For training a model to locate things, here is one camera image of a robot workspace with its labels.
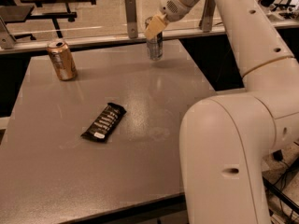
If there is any middle metal glass bracket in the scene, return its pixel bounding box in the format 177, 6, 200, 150
124, 0, 138, 39

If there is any orange soda can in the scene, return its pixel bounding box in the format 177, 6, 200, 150
47, 39, 78, 81

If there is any black snack bar wrapper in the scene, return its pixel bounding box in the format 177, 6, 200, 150
81, 103, 126, 142

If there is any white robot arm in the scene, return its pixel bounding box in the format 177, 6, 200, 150
145, 0, 299, 224

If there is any dark background desk left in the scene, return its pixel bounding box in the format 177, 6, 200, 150
0, 5, 37, 42

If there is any metal glass bracket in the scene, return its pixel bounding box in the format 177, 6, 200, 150
0, 16, 16, 49
199, 0, 216, 33
124, 0, 138, 39

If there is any black tripod stand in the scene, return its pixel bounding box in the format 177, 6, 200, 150
263, 178, 299, 215

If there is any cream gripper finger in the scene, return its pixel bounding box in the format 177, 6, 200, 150
144, 14, 169, 40

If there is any black power adapter cable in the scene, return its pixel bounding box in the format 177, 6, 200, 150
272, 149, 299, 173

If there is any left metal glass bracket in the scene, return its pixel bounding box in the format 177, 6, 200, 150
0, 16, 16, 49

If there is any right metal glass bracket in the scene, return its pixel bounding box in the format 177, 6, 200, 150
199, 0, 216, 33

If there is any dark background table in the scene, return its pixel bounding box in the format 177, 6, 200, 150
21, 0, 97, 38

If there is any silver redbull can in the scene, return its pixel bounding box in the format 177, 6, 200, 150
145, 17, 163, 61

